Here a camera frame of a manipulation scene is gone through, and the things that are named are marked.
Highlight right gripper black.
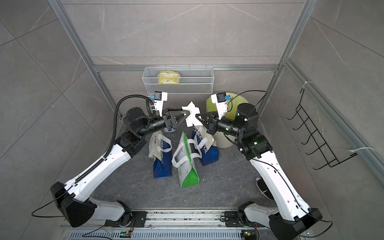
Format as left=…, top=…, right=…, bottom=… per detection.
left=196, top=112, right=244, bottom=140

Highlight blue white paper bag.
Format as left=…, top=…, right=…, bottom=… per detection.
left=149, top=131, right=173, bottom=179
left=192, top=126, right=220, bottom=166

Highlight green white paper bag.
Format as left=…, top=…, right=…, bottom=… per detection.
left=172, top=132, right=202, bottom=188

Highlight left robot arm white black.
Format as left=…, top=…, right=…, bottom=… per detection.
left=51, top=95, right=195, bottom=228

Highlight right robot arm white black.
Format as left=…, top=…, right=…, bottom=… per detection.
left=196, top=93, right=323, bottom=240

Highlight white trash bin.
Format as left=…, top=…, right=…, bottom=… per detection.
left=213, top=132, right=235, bottom=149

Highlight green trash bag liner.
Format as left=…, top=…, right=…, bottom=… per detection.
left=206, top=96, right=248, bottom=120

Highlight yellow wipes pack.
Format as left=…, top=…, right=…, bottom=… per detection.
left=158, top=70, right=181, bottom=85

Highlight plush doll orange hat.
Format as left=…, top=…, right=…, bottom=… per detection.
left=256, top=177, right=274, bottom=201

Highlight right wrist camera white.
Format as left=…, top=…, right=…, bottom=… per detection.
left=211, top=92, right=231, bottom=120

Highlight white wire mesh basket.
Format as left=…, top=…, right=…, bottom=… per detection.
left=142, top=67, right=215, bottom=94

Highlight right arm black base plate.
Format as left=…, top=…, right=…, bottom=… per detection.
left=220, top=211, right=264, bottom=228

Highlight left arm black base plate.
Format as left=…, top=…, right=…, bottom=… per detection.
left=105, top=211, right=148, bottom=228

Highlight black wire hook rack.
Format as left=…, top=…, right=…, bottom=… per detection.
left=287, top=89, right=358, bottom=171

